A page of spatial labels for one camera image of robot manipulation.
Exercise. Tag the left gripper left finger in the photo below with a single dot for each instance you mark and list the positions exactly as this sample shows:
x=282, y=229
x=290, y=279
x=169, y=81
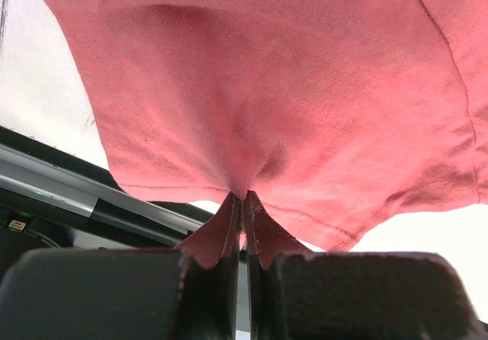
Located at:
x=188, y=292

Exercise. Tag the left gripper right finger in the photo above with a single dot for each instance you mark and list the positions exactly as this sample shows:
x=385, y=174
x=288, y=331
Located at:
x=295, y=293

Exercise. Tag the pink t shirt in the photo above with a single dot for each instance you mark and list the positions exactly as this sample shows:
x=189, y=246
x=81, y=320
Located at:
x=339, y=114

